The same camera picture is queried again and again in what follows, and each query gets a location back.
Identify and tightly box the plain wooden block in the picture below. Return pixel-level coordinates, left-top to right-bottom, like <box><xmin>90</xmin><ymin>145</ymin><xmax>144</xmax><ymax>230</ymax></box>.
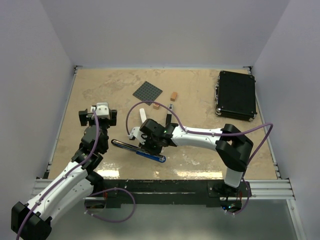
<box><xmin>170</xmin><ymin>91</ymin><xmax>178</xmax><ymax>102</ymax></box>

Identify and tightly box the white stapler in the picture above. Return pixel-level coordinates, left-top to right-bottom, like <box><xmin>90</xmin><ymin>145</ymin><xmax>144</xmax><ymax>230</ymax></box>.
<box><xmin>139</xmin><ymin>108</ymin><xmax>147</xmax><ymax>124</ymax></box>

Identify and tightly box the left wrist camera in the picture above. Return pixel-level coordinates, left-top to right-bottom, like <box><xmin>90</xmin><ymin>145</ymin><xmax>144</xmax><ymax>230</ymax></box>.
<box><xmin>88</xmin><ymin>102</ymin><xmax>111</xmax><ymax>119</ymax></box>

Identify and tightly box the wooden letter cube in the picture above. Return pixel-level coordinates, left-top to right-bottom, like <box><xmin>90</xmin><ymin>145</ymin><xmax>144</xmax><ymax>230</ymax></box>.
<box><xmin>153</xmin><ymin>103</ymin><xmax>160</xmax><ymax>110</ymax></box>

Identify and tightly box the black base frame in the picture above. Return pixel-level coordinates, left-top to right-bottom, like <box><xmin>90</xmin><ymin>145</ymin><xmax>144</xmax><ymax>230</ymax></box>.
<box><xmin>84</xmin><ymin>179</ymin><xmax>252</xmax><ymax>211</ymax></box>

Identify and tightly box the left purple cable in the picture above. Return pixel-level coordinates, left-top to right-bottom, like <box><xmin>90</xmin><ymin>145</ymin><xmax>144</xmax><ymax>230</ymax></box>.
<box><xmin>15</xmin><ymin>107</ymin><xmax>137</xmax><ymax>240</ymax></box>

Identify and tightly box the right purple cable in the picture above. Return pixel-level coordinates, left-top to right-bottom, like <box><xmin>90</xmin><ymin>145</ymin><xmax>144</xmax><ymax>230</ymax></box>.
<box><xmin>125</xmin><ymin>100</ymin><xmax>274</xmax><ymax>216</ymax></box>

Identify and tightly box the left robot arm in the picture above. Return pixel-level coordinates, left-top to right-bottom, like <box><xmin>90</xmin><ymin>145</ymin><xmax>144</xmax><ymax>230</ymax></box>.
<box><xmin>11</xmin><ymin>103</ymin><xmax>117</xmax><ymax>240</ymax></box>

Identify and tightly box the black case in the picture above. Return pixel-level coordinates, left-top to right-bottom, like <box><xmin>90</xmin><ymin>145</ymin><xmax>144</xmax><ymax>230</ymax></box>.
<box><xmin>214</xmin><ymin>70</ymin><xmax>257</xmax><ymax>122</ymax></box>

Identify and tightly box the purple cable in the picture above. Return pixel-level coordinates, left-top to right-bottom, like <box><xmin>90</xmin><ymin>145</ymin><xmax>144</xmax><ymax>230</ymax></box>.
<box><xmin>15</xmin><ymin>107</ymin><xmax>137</xmax><ymax>240</ymax></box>
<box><xmin>125</xmin><ymin>100</ymin><xmax>274</xmax><ymax>216</ymax></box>

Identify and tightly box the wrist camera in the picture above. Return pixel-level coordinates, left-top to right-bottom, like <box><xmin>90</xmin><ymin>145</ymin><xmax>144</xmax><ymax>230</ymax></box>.
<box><xmin>88</xmin><ymin>102</ymin><xmax>111</xmax><ymax>119</ymax></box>
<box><xmin>128</xmin><ymin>126</ymin><xmax>143</xmax><ymax>143</ymax></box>

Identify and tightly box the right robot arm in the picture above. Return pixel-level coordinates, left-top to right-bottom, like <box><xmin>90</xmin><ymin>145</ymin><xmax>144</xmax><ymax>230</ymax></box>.
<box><xmin>131</xmin><ymin>118</ymin><xmax>254</xmax><ymax>197</ymax></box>

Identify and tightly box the aluminium rail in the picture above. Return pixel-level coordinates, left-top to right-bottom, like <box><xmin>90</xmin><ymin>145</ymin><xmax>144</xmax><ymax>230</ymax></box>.
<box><xmin>31</xmin><ymin>179</ymin><xmax>296</xmax><ymax>200</ymax></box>

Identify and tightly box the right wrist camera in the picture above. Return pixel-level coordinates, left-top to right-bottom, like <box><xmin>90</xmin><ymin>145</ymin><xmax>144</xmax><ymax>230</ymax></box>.
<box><xmin>128</xmin><ymin>126</ymin><xmax>143</xmax><ymax>143</ymax></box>

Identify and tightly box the grey studded baseplate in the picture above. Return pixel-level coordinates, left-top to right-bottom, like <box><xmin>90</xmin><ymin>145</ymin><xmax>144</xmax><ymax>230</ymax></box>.
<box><xmin>132</xmin><ymin>81</ymin><xmax>163</xmax><ymax>106</ymax></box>

